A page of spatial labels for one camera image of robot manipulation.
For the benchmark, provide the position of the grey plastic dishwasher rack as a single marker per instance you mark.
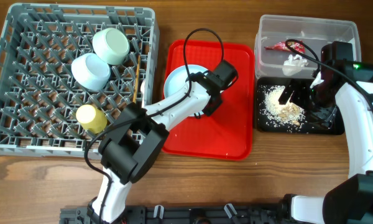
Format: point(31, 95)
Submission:
point(39, 96)

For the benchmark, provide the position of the red snack wrapper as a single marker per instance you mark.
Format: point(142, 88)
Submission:
point(281, 46)

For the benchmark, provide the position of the rice food waste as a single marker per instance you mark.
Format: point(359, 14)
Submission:
point(288, 115)

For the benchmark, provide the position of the small light blue bowl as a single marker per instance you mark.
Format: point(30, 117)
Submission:
point(90, 71)

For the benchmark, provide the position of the black plastic tray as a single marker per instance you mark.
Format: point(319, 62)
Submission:
point(310, 125)

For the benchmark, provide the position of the white plastic fork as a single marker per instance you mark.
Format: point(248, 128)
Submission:
point(142, 87)

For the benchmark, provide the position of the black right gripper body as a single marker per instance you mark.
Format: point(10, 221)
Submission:
point(317, 98)

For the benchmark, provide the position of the red plastic tray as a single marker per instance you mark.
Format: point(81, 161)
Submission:
point(227, 133)

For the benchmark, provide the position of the wooden chopstick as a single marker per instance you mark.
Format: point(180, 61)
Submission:
point(136, 83)

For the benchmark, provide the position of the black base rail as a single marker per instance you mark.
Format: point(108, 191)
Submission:
point(190, 215)

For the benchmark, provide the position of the clear plastic bin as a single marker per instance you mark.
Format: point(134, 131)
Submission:
point(314, 32)

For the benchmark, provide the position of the white tissue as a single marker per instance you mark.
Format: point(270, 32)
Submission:
point(293, 65)

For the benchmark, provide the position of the green bowl with food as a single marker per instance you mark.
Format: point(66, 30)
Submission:
point(111, 46)

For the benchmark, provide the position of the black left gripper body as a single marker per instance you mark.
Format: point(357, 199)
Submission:
point(209, 111)

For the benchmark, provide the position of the large light blue plate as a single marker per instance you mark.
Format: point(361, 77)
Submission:
point(177, 81)

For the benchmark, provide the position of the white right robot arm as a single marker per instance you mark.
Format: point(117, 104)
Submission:
point(349, 86)

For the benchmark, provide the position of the yellow plastic cup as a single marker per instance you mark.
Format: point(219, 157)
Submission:
point(91, 118)

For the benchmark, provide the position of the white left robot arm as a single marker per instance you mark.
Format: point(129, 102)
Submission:
point(131, 145)

